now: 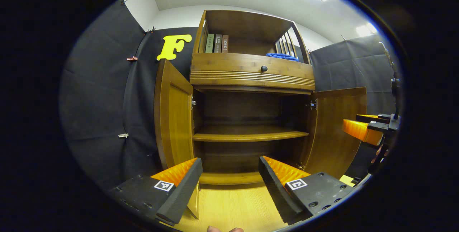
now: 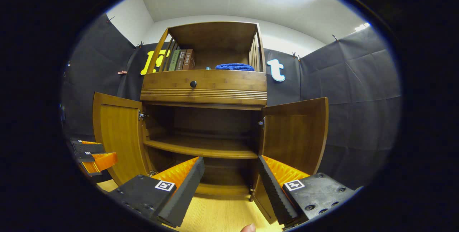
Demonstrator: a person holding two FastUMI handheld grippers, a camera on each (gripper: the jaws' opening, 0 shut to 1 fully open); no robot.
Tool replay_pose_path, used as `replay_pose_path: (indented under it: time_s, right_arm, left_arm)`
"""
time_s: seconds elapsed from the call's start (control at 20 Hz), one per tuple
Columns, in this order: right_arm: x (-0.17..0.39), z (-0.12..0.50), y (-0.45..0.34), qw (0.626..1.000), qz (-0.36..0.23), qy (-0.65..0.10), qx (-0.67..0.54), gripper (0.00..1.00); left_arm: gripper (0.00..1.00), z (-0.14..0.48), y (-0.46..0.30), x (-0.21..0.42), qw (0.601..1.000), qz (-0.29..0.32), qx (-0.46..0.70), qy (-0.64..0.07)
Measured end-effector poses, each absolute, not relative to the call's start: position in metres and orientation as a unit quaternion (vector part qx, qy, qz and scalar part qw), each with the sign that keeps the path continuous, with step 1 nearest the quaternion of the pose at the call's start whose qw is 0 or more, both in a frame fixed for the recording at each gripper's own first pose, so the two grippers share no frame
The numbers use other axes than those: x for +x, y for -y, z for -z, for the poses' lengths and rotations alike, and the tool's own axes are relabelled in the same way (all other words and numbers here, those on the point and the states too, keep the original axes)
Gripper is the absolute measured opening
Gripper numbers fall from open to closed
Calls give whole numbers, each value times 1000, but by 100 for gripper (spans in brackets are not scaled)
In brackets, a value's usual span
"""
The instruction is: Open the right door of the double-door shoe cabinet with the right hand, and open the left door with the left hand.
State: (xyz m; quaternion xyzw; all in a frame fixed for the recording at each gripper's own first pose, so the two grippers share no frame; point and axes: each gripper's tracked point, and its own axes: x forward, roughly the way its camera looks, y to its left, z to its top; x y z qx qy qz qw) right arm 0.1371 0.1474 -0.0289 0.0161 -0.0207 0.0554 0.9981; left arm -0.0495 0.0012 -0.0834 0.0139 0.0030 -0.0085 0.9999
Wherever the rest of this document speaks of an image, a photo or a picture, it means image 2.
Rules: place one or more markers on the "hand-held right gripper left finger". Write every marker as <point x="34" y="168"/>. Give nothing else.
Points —
<point x="186" y="192"/>

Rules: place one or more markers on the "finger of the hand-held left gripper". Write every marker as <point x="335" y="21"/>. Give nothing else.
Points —
<point x="104" y="161"/>
<point x="88" y="147"/>

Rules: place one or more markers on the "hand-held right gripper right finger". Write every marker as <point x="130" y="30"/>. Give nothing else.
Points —
<point x="274" y="192"/>

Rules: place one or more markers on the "wooden shoe cabinet door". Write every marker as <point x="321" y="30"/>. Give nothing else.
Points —
<point x="296" y="138"/>
<point x="120" y="138"/>

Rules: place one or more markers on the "wooden double-door shoe cabinet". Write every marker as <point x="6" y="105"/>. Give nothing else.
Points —
<point x="215" y="34"/>

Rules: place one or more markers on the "metal door hinge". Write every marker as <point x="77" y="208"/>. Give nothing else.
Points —
<point x="261" y="122"/>
<point x="142" y="115"/>
<point x="153" y="173"/>

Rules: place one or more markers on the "wooden cabinet drawer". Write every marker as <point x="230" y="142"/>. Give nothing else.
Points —
<point x="218" y="83"/>

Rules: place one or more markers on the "wooden inner shelf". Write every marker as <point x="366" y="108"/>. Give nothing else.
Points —
<point x="204" y="148"/>

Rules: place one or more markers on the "black round drawer knob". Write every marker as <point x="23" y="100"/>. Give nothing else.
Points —
<point x="193" y="84"/>

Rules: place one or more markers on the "black binder clip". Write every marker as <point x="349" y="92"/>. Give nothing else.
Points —
<point x="335" y="38"/>
<point x="140" y="44"/>
<point x="296" y="56"/>

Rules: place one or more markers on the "black backdrop cloth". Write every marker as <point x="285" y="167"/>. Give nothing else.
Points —
<point x="358" y="110"/>

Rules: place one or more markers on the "dark brown book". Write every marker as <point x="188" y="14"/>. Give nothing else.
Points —
<point x="181" y="60"/>

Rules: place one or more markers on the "blue folded towel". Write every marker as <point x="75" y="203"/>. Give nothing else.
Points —
<point x="235" y="67"/>

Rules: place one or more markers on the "reddish brown book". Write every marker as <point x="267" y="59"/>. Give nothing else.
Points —
<point x="188" y="59"/>

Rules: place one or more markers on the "small ceiling light panel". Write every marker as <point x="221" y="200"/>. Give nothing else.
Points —
<point x="362" y="27"/>

